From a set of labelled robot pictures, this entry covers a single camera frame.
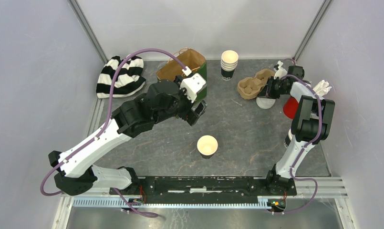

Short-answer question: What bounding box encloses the single paper coffee cup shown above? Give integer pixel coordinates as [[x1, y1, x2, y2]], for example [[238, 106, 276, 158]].
[[284, 136, 291, 148]]

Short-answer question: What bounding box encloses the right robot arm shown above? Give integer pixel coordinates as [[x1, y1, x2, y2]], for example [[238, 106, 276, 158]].
[[259, 65, 335, 195]]

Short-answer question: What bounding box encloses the green brown paper bag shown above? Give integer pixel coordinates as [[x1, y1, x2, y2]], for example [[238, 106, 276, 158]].
[[156, 47, 208, 105]]

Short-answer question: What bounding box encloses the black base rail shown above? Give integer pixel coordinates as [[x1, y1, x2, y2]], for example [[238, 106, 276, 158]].
[[119, 169, 297, 204]]

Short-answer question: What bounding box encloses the stack of paper cups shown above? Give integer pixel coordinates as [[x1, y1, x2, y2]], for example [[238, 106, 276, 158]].
[[220, 50, 239, 81]]

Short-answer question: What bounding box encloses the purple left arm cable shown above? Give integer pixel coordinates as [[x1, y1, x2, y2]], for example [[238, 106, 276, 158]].
[[40, 48, 189, 219]]

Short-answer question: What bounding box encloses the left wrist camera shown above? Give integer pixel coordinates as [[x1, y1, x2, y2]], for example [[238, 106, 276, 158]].
[[180, 66, 207, 104]]

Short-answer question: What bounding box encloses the red cup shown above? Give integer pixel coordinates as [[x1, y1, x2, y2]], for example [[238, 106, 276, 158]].
[[283, 96, 299, 119]]

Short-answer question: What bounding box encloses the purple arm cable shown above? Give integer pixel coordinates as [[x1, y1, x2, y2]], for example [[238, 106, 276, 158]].
[[272, 57, 323, 216], [40, 48, 189, 219]]

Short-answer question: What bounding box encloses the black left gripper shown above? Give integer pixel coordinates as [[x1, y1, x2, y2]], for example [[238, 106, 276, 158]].
[[154, 76, 208, 126]]

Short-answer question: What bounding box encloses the white wrapped straws bundle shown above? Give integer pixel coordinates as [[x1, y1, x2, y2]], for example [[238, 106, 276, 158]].
[[313, 80, 332, 96]]

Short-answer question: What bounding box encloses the brown cardboard cup carrier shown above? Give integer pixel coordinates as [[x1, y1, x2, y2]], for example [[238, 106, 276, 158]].
[[237, 69, 275, 100]]

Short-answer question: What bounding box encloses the black white striped cloth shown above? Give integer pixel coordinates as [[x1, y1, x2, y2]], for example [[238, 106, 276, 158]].
[[96, 56, 146, 99]]

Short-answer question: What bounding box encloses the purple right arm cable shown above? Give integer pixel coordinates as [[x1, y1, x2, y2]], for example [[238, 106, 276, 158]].
[[272, 57, 323, 216]]

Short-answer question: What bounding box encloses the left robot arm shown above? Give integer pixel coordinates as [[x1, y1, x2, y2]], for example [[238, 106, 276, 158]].
[[49, 75, 207, 196]]

